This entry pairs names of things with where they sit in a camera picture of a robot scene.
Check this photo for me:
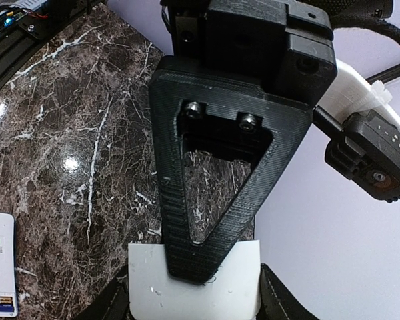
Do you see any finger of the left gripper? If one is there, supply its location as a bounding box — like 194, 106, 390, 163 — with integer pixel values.
149, 56, 312, 283

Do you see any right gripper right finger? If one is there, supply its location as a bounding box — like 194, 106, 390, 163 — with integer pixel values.
259, 263, 309, 319

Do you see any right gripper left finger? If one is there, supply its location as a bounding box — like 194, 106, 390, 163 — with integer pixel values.
99, 283, 129, 320

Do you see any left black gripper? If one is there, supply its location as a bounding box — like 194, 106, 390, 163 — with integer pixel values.
160, 1, 337, 106

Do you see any white battery cover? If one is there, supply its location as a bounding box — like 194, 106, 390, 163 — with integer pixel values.
128, 240, 261, 319

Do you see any white remote control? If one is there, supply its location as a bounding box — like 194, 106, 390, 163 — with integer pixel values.
0, 213, 18, 318

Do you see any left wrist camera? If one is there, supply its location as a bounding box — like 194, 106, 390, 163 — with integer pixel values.
313, 61, 400, 203

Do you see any black front rail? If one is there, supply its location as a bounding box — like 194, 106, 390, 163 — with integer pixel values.
0, 1, 86, 89

